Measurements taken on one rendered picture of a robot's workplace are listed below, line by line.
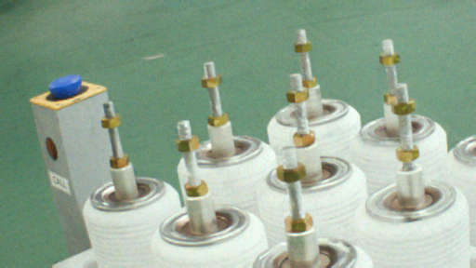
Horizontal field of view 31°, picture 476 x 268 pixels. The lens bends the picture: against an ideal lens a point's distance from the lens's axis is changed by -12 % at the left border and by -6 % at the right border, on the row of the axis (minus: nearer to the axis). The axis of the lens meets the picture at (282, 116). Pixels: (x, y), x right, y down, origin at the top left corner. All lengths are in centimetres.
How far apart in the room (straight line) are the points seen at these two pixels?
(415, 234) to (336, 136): 26
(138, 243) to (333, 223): 17
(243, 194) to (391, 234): 21
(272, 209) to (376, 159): 12
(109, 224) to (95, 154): 18
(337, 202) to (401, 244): 10
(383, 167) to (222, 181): 15
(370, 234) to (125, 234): 22
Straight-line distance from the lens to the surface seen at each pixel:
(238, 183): 86
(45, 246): 140
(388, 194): 75
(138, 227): 80
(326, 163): 83
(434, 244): 70
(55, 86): 97
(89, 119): 96
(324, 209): 77
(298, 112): 79
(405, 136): 71
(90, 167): 97
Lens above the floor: 55
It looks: 18 degrees down
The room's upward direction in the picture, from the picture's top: 9 degrees counter-clockwise
